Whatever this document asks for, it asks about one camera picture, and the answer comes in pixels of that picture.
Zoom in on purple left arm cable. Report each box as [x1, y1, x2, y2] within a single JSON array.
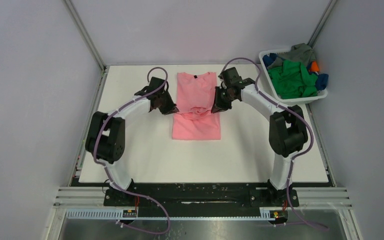
[[92, 67, 172, 235]]

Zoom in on grey t-shirt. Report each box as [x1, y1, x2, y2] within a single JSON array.
[[276, 43, 316, 67]]

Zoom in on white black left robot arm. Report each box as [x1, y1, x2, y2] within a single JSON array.
[[85, 77, 179, 206]]

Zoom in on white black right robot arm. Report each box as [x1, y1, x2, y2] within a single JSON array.
[[211, 67, 309, 206]]

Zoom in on aluminium frame rails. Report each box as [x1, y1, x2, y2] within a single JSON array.
[[51, 0, 110, 213]]

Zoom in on green t-shirt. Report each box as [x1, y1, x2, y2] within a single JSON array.
[[267, 60, 318, 99]]

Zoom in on pink t-shirt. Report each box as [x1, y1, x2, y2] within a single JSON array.
[[171, 72, 221, 141]]

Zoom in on orange garment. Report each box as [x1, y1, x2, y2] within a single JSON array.
[[308, 61, 320, 72]]

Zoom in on white slotted cable duct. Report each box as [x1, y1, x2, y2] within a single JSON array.
[[65, 207, 276, 221]]

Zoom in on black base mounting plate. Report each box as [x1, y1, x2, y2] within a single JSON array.
[[103, 182, 300, 218]]

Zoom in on blue garment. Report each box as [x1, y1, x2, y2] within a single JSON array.
[[315, 73, 329, 91]]

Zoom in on white laundry basket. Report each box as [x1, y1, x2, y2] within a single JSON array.
[[258, 43, 329, 105]]

